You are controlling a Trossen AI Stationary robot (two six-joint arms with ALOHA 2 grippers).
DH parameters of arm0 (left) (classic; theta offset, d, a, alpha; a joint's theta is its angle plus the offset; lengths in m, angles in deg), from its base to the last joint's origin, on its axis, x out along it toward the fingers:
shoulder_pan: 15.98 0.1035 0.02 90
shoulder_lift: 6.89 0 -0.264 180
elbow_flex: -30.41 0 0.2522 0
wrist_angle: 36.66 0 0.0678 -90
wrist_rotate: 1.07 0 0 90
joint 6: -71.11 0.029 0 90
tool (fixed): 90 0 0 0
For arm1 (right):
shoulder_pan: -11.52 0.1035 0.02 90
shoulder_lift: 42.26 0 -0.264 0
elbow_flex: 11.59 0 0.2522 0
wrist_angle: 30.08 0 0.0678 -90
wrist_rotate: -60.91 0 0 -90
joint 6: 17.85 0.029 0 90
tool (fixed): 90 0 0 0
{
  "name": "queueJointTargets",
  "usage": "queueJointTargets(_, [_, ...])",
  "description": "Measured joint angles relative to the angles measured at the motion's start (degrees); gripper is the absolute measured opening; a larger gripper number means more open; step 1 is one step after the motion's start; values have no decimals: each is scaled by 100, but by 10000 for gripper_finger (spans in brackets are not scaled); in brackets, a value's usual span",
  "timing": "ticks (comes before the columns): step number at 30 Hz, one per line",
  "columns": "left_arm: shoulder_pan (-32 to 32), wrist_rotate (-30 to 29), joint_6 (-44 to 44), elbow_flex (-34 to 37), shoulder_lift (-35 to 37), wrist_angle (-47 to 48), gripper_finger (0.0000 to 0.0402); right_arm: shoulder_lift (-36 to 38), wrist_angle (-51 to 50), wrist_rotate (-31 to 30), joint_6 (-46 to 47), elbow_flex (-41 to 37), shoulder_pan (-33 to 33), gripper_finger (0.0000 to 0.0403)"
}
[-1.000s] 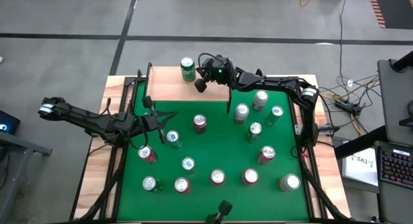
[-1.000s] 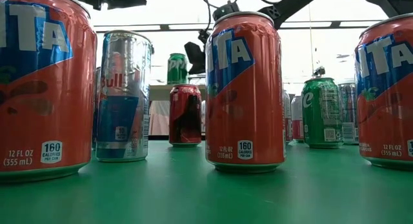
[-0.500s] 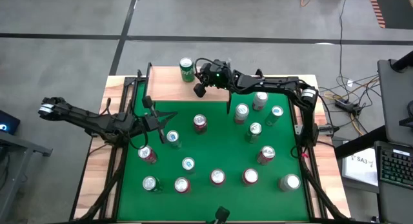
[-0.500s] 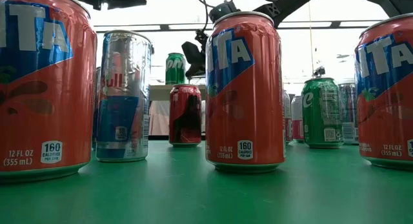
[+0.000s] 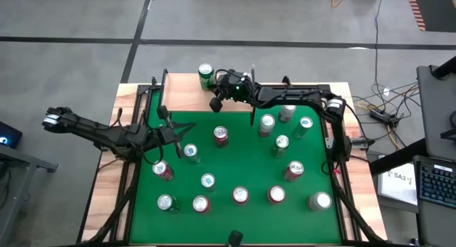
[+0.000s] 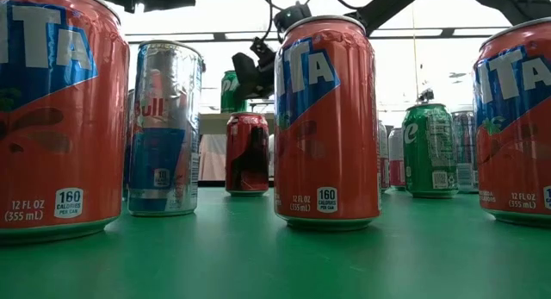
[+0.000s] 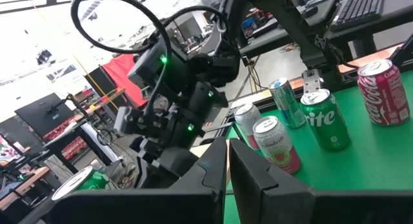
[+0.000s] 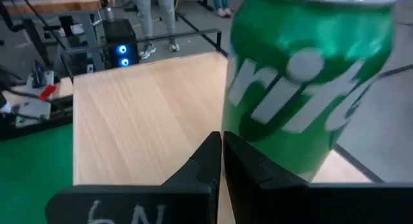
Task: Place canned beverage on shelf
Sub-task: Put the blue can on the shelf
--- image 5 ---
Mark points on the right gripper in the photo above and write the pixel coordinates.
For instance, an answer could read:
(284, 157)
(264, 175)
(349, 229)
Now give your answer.
(235, 87)

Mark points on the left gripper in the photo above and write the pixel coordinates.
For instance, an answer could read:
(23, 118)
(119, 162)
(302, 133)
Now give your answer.
(167, 135)

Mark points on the slim blue beverage can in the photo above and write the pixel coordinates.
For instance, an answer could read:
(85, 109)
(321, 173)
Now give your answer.
(208, 180)
(191, 151)

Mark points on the green Sprite can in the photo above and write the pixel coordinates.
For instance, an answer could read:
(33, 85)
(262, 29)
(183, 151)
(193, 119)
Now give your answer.
(206, 78)
(282, 141)
(165, 201)

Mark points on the silver beverage can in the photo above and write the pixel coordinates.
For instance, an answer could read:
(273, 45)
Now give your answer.
(322, 200)

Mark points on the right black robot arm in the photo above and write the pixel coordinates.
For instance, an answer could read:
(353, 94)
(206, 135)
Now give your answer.
(292, 94)

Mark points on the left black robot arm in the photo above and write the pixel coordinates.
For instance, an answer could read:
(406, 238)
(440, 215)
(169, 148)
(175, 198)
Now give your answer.
(107, 135)

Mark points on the red Star Wars Coca-Cola can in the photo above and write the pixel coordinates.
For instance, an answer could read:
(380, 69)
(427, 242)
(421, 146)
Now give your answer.
(221, 133)
(160, 167)

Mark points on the white and red can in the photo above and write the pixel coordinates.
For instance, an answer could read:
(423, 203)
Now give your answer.
(267, 120)
(286, 113)

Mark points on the orange Fanta can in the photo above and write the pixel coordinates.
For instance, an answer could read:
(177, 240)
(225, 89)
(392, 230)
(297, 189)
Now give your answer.
(241, 194)
(201, 203)
(276, 193)

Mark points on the blue silver Red Bull can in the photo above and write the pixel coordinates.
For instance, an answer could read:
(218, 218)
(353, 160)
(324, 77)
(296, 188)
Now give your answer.
(305, 122)

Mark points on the green table mat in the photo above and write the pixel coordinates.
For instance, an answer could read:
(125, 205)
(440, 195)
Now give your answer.
(231, 222)

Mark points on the black rounded object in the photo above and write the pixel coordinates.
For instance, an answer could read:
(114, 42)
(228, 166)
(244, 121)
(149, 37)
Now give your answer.
(235, 238)

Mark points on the black power strip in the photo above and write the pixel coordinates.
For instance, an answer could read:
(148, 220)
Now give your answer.
(383, 117)

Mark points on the grey side table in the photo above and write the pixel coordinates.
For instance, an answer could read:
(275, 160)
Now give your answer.
(21, 159)

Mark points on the black computer with blue light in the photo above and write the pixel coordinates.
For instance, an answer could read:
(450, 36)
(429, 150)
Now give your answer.
(9, 133)

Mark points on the black desk beam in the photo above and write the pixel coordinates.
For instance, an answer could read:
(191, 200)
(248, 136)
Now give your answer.
(395, 157)

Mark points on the white SA3 sign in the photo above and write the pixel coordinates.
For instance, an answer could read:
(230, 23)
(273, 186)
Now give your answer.
(395, 183)

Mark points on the grey desk panel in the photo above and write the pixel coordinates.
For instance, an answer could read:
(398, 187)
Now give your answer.
(434, 108)

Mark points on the black mat with orange stripes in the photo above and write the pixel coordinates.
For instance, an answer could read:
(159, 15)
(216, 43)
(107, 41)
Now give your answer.
(438, 8)

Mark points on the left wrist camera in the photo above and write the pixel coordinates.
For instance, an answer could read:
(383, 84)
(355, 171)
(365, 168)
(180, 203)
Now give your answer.
(162, 111)

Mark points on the wooden shelf with black frame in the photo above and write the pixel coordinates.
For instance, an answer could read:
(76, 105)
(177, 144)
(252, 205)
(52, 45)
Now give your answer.
(185, 97)

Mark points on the black aluminium table frame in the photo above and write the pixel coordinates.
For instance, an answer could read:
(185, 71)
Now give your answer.
(142, 97)

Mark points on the silver mounting bracket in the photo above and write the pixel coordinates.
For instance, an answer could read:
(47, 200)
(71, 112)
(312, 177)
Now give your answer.
(329, 143)

